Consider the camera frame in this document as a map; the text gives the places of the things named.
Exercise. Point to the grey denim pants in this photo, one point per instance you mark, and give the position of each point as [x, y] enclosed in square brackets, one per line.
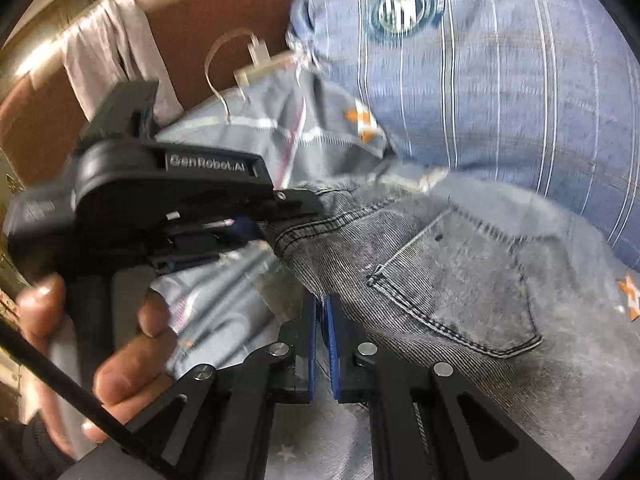
[450, 285]

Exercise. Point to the pale hanging cloth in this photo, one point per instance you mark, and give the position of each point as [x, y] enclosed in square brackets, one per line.
[115, 50]

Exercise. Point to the blue striped pillow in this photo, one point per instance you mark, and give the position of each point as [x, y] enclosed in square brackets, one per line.
[500, 85]

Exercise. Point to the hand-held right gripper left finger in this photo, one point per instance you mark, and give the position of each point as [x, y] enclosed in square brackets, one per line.
[310, 350]

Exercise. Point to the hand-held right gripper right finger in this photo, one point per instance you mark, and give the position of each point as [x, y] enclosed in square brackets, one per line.
[333, 355]

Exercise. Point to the grey printed bedsheet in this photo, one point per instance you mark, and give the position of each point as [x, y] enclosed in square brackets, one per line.
[260, 130]

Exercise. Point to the person's left hand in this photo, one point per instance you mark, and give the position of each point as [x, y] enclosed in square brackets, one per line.
[130, 372]

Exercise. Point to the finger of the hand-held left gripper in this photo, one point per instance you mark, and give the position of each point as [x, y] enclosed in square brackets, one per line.
[300, 202]
[242, 228]

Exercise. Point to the white plastic hanger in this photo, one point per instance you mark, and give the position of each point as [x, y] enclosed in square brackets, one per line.
[260, 52]

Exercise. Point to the brown wooden headboard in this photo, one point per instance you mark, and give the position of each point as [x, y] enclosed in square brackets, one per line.
[200, 25]

